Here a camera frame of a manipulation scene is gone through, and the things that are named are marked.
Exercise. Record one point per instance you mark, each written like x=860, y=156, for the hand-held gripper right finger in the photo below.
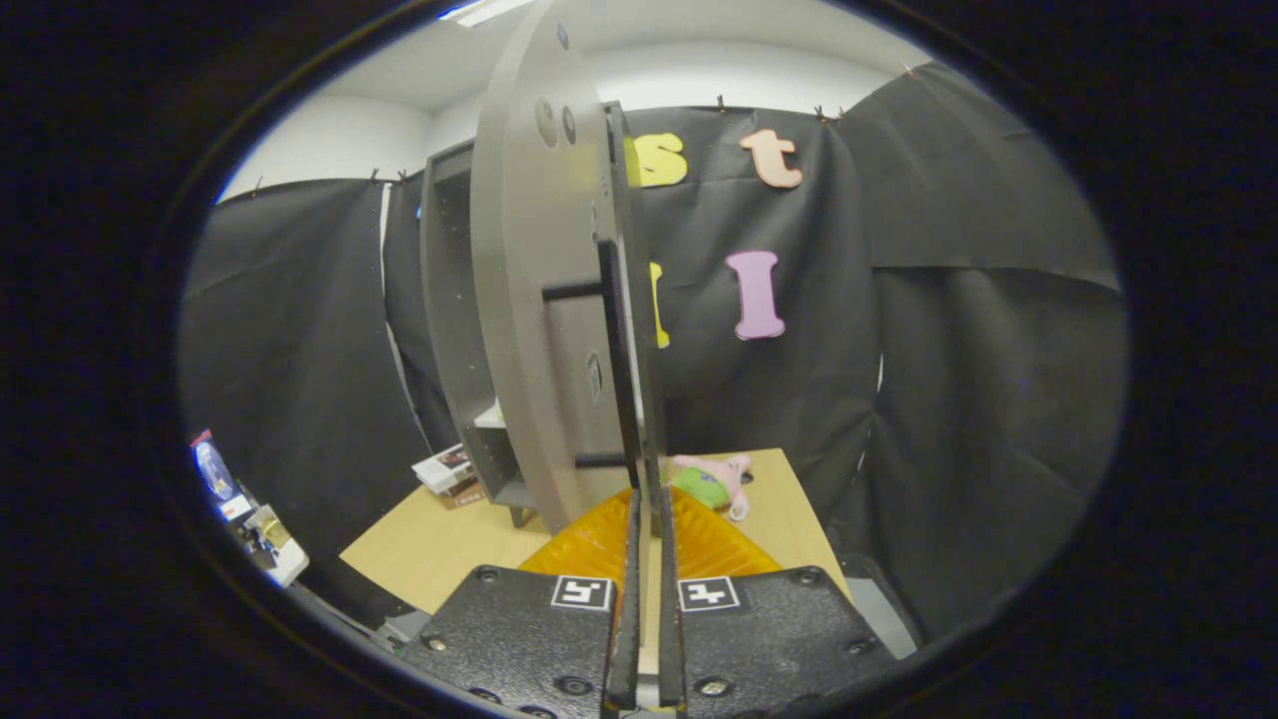
x=671, y=639

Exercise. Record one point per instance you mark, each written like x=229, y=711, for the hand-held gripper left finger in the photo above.
x=624, y=639

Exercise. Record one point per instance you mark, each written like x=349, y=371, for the light grey shoe cabinet door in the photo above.
x=529, y=300

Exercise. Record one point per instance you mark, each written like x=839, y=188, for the dark grey shoe cabinet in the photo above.
x=449, y=300

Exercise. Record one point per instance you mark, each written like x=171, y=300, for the pink and green plush toy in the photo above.
x=714, y=479

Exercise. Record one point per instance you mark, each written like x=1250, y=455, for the brown book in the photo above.
x=464, y=496

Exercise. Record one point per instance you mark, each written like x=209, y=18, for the white box with clutter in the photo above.
x=285, y=564

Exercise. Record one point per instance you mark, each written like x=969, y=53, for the black backdrop cloth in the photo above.
x=998, y=399

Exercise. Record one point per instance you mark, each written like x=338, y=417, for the long ceiling light panel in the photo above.
x=489, y=10

